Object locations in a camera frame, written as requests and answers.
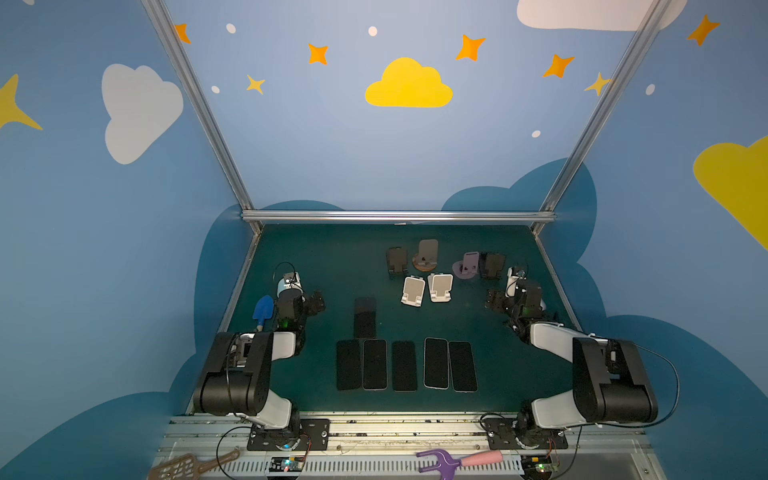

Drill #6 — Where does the small black phone stand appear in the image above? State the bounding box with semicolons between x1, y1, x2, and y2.
478;252;506;280

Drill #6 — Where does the black phone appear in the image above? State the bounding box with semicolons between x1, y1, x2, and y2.
392;341;418;392
353;297;377;339
336;339;362;391

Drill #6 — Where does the purple round phone stand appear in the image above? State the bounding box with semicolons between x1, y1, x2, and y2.
452;251;480;280

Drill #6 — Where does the white phone stand front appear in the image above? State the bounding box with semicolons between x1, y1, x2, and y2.
427;273;454;303

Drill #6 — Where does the white phone stand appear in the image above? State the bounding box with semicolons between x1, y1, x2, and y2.
401;276;426;308
427;273;454;303

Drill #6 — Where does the purple phone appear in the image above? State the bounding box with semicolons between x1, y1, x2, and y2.
363;339;388;391

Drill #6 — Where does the white framed phone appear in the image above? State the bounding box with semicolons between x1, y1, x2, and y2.
424;337;449;390

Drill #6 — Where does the round wooden phone stand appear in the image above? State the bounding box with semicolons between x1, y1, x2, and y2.
412;239;439;272

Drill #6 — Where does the black folding phone stand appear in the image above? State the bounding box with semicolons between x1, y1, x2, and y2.
386;247;408;277

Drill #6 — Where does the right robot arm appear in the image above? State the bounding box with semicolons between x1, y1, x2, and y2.
485;276;659;449

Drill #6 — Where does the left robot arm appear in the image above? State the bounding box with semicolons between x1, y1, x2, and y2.
193;288;325;451

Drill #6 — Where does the purple pink toy fork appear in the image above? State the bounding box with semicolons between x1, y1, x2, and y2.
416;449;503;480

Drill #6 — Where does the brown perforated toy spatula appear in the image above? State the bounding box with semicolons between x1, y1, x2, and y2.
147;449;241;480

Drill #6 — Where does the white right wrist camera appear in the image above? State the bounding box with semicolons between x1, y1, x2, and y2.
505;266;526;297

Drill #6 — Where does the aluminium frame rail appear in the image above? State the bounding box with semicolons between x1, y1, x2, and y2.
241;209;556;224

